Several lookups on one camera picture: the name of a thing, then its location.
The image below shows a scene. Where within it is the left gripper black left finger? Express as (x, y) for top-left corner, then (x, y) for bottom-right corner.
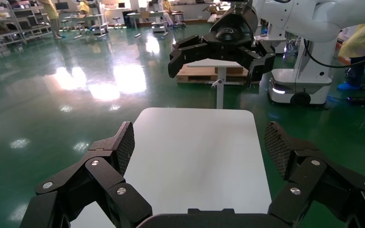
(19, 121), (154, 228)

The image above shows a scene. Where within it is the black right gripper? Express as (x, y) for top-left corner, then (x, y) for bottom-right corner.
(167, 2), (277, 90)

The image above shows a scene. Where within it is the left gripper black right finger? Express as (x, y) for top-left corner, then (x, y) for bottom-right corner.
(263, 121), (365, 228)

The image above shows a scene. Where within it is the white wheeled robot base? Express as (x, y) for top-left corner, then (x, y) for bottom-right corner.
(267, 24), (340, 107)

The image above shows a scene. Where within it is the wooden pallet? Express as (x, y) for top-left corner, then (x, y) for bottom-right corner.
(175, 64), (260, 86)

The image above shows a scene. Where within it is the person in yellow gown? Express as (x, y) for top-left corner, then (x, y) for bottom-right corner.
(38, 0), (64, 40)
(161, 0), (174, 27)
(337, 19), (365, 91)

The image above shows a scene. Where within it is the grey lab work table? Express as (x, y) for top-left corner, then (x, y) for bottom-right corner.
(126, 10), (171, 38)

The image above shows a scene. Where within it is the black floor device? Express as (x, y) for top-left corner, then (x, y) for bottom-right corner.
(346, 96), (365, 107)

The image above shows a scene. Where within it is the metal storage shelf rack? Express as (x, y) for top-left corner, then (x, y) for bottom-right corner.
(0, 0), (53, 54)

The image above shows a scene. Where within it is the white pedestal table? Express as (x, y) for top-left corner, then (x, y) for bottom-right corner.
(187, 58), (243, 110)

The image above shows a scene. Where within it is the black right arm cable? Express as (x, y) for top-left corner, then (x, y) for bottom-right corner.
(303, 38), (365, 69)

